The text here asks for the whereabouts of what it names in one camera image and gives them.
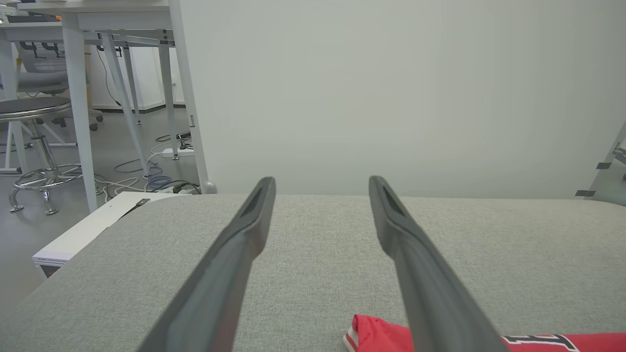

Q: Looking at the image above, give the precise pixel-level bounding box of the black stool with chrome base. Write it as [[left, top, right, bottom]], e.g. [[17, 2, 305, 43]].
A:
[[0, 96, 106, 216]]

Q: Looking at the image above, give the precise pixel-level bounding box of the grey fabric sofa cushion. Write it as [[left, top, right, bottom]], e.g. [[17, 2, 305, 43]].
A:
[[0, 193, 626, 352]]

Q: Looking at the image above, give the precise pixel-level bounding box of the grey office chair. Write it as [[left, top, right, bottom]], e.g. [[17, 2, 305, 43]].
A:
[[14, 41, 104, 132]]

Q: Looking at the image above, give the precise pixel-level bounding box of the grey partition side support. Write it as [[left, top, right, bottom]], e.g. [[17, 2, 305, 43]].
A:
[[574, 121, 626, 207]]

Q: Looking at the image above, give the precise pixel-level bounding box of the white flat box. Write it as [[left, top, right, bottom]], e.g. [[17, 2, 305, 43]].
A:
[[32, 191, 171, 280]]

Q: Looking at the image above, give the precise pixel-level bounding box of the white floor cable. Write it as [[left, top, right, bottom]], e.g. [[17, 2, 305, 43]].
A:
[[94, 174, 150, 197]]

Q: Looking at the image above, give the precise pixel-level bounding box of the white desk with slanted legs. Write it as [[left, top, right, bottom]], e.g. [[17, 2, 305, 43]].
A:
[[19, 0, 182, 214]]

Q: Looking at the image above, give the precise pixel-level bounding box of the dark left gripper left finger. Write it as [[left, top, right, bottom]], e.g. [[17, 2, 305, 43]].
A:
[[137, 176, 277, 352]]

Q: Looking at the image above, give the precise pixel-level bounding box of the red white basketball jersey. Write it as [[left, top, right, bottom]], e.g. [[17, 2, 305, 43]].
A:
[[343, 313, 626, 352]]

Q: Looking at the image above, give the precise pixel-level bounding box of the white partition panel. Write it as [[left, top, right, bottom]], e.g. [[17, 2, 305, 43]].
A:
[[168, 0, 626, 199]]

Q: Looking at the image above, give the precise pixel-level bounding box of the white power strip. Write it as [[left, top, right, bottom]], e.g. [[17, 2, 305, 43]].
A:
[[160, 147, 196, 160], [161, 184, 202, 195]]

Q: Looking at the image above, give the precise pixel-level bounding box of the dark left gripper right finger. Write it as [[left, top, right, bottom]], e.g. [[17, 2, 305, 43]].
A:
[[368, 175, 510, 352]]

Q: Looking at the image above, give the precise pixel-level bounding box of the white desk with straight leg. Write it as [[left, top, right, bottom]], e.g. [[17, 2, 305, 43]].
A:
[[0, 22, 65, 176]]

